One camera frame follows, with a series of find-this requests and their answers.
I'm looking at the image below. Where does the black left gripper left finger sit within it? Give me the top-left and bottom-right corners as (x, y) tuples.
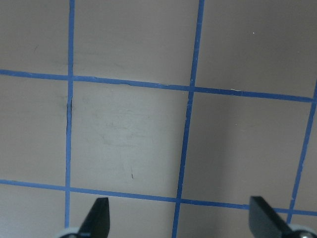
(78, 197), (110, 238)

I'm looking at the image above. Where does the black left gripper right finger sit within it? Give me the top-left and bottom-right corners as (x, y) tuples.
(249, 196), (297, 238)

